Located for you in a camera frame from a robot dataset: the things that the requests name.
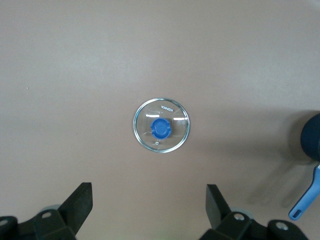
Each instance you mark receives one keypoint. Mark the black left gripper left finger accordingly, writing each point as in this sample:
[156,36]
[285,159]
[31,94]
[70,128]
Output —
[62,217]

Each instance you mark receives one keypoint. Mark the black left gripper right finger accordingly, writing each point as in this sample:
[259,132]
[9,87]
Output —
[232,220]

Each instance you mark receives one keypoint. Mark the glass lid with blue knob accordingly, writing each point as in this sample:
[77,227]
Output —
[161,128]

